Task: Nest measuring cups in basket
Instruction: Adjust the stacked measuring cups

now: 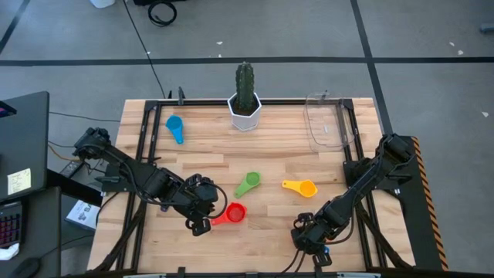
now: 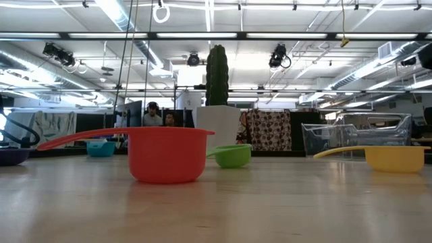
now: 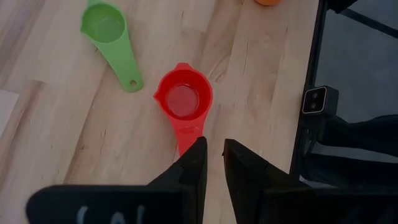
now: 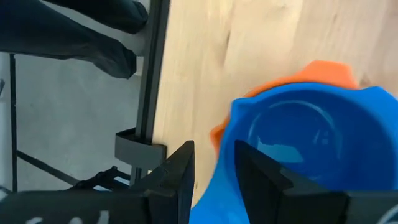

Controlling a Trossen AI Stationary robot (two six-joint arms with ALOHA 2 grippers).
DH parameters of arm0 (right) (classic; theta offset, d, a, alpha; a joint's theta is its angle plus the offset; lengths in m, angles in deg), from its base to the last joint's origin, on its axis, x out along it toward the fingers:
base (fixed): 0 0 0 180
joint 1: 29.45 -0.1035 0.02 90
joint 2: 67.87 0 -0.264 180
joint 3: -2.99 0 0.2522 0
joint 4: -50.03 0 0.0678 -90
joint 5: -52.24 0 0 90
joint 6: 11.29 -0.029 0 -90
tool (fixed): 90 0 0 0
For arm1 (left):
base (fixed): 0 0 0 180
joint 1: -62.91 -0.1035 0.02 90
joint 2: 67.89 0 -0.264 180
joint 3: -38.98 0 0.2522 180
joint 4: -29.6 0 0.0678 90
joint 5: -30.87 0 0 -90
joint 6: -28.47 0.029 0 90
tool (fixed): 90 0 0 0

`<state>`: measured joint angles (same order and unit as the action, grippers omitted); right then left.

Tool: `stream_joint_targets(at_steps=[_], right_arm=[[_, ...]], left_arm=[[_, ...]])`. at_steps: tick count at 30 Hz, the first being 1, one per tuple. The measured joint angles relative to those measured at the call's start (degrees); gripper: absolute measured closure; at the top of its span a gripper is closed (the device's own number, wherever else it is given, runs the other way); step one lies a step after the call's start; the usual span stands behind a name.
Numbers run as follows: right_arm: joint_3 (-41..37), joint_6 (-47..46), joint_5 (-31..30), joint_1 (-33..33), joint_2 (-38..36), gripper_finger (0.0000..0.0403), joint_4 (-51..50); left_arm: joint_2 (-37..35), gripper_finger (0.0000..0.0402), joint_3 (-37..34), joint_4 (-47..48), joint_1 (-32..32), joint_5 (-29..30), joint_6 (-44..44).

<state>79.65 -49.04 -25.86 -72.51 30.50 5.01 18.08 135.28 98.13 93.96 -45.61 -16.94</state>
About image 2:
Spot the green measuring cup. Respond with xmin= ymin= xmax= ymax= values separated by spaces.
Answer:
xmin=206 ymin=143 xmax=253 ymax=169

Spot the red measuring cup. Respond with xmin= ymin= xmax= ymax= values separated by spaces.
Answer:
xmin=36 ymin=126 xmax=216 ymax=185

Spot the teal measuring cup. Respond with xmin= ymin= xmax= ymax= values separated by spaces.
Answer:
xmin=85 ymin=140 xmax=117 ymax=158

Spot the yellow measuring cup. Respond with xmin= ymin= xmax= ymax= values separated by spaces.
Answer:
xmin=313 ymin=145 xmax=432 ymax=174

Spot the small indigo measuring cup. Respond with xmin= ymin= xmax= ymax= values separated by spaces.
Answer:
xmin=0 ymin=147 xmax=32 ymax=167

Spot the clear plastic basket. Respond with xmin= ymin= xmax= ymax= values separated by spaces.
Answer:
xmin=300 ymin=112 xmax=414 ymax=160

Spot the white hexagonal plant pot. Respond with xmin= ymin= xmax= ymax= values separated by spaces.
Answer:
xmin=194 ymin=105 xmax=242 ymax=150

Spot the person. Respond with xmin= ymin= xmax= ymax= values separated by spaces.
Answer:
xmin=142 ymin=101 xmax=164 ymax=128
xmin=163 ymin=111 xmax=177 ymax=128

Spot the green cactus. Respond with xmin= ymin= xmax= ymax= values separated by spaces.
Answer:
xmin=205 ymin=44 xmax=230 ymax=107

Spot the brown dotted cloth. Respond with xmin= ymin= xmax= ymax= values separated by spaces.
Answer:
xmin=240 ymin=108 xmax=293 ymax=152

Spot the black ceiling-hung device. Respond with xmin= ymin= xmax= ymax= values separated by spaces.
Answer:
xmin=186 ymin=51 xmax=201 ymax=68
xmin=41 ymin=41 xmax=77 ymax=68
xmin=268 ymin=43 xmax=292 ymax=70

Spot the dark background monitor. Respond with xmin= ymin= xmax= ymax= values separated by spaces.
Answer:
xmin=125 ymin=100 xmax=144 ymax=128

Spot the black overhead light beam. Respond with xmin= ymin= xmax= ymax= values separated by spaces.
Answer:
xmin=0 ymin=30 xmax=432 ymax=42

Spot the grey patterned cloth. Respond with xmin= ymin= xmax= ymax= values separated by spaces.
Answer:
xmin=2 ymin=110 xmax=78 ymax=149

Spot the black hanging cable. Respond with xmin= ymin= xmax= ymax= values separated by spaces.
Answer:
xmin=111 ymin=0 xmax=134 ymax=128

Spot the white cable ring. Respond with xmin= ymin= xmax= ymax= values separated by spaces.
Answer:
xmin=152 ymin=3 xmax=171 ymax=24

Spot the yellow hanging cord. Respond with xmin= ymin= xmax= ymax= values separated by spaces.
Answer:
xmin=339 ymin=0 xmax=350 ymax=49

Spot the black looped cable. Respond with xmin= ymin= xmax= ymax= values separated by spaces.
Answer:
xmin=0 ymin=107 xmax=41 ymax=149

